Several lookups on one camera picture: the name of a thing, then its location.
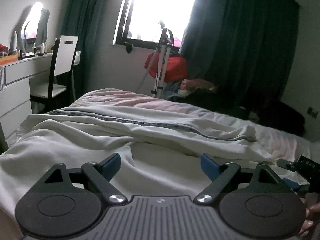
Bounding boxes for red bag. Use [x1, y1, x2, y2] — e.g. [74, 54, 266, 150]
[144, 52, 188, 83]

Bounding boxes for bed with pink sheet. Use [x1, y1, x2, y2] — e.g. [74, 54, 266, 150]
[0, 88, 320, 240]

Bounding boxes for white and black chair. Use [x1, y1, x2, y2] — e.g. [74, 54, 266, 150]
[29, 35, 79, 112]

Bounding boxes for tall white bottle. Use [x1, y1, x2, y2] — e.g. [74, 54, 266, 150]
[11, 31, 19, 52]

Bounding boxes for person's right hand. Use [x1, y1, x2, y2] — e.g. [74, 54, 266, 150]
[299, 197, 320, 238]

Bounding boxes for white dresser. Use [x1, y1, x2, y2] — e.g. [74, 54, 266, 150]
[0, 53, 58, 152]

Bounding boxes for lit vanity mirror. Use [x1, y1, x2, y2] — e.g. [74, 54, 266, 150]
[20, 2, 51, 53]

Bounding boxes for white folded tripod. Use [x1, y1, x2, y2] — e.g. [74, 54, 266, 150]
[140, 21, 175, 98]

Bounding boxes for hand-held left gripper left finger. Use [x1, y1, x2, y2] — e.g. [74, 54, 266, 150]
[42, 152, 127, 204]

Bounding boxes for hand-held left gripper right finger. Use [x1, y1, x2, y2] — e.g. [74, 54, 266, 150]
[194, 153, 297, 204]

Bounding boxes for dark framed window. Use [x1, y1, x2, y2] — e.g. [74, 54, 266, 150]
[113, 0, 202, 48]

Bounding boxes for orange box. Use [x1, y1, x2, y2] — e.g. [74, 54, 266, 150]
[0, 52, 19, 65]

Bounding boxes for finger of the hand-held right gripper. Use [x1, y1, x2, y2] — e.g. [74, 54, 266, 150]
[282, 177, 311, 193]
[276, 158, 298, 172]

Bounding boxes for black cloth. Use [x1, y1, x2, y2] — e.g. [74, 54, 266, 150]
[246, 99, 306, 137]

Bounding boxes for dark green curtain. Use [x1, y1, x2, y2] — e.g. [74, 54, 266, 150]
[60, 0, 134, 93]
[179, 0, 300, 120]

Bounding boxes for pile of pink clothes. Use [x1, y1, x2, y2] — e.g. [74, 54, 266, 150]
[170, 78, 221, 101]

